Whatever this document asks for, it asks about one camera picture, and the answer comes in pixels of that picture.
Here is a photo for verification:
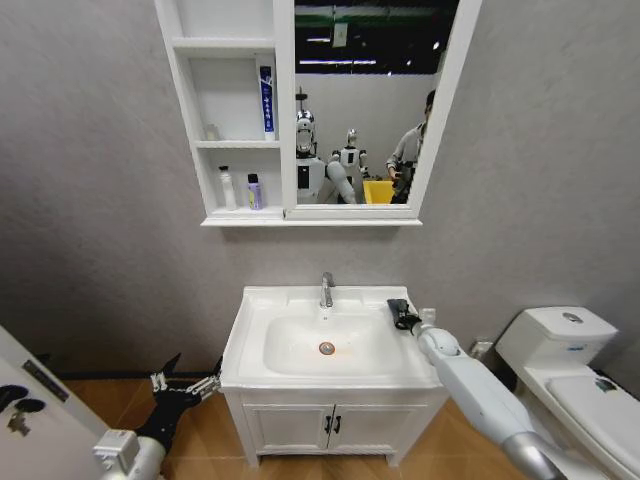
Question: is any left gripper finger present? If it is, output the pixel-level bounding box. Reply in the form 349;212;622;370
149;352;183;392
182;355;225;399

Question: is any white vanity cabinet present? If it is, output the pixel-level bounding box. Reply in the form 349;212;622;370
222;384;449;469

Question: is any white ceramic washbasin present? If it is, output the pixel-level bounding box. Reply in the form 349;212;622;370
220;285;444;393

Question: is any cabinet mirror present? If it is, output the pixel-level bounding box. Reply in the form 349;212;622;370
293;0;460;206

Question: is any chrome faucet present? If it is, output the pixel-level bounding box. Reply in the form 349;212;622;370
319;271;337;309

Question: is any metal door lock plate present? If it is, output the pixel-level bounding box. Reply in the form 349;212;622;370
21;359;71;404

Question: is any yellow bin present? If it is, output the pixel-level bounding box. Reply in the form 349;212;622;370
361;179;397;206

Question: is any white door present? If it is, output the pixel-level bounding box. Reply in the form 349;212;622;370
0;324;109;480

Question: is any bunch of keys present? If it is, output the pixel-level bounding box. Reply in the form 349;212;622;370
6;406;32;439

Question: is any person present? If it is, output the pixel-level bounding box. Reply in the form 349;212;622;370
384;89;438;206

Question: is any white toilet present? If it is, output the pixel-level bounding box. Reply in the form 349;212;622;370
494;305;640;480

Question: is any purple bottle with black cap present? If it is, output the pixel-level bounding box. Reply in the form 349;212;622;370
245;172;266;212

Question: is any white bottle with black cap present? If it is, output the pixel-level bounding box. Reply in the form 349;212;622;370
216;165;239;212

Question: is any blue and white toothpaste tube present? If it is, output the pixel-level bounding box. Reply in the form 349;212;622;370
258;64;277;142

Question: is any white wall cabinet with shelves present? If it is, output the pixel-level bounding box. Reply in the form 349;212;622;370
153;0;484;229

